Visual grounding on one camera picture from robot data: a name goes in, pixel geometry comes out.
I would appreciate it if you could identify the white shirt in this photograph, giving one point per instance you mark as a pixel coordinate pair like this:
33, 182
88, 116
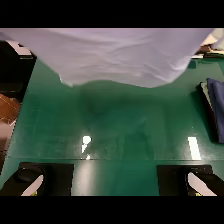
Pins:
126, 56

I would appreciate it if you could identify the blue garment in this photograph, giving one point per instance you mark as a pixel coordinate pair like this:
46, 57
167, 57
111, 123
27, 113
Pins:
217, 106

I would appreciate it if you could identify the black garment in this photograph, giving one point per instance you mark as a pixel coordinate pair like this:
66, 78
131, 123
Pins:
207, 103

